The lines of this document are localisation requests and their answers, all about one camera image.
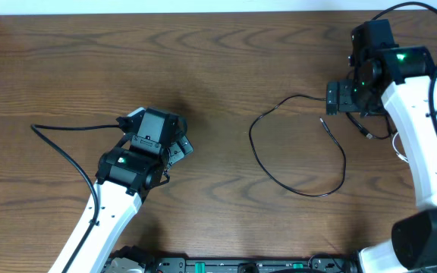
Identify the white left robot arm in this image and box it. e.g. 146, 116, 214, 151
50, 108, 193, 272

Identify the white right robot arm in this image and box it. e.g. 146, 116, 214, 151
326, 20, 437, 272

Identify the black mounting rail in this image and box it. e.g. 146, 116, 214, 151
102, 246, 362, 273

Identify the white USB cable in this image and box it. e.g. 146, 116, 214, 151
391, 130, 410, 164

